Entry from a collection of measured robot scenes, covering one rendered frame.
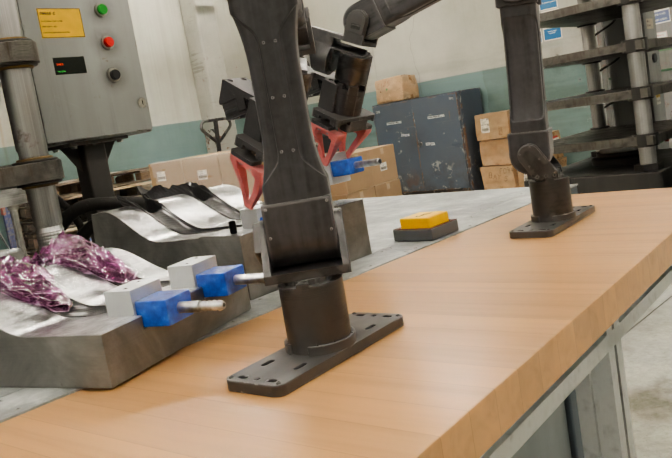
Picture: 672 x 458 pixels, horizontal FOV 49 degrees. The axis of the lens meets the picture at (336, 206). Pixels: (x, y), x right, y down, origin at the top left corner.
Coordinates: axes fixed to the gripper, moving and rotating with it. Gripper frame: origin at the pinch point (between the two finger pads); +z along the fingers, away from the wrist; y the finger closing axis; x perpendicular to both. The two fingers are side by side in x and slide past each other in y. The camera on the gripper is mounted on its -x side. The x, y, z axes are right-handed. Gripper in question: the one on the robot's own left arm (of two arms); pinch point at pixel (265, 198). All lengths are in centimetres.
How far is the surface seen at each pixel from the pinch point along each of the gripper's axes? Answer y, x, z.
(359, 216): -16.9, 4.7, 4.4
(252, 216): 3.0, 1.0, 1.7
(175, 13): -493, -663, 175
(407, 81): -613, -389, 170
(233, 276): 16.5, 12.7, 0.6
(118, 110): -32, -84, 24
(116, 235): 7.6, -23.4, 16.8
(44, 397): 39.4, 12.9, 7.5
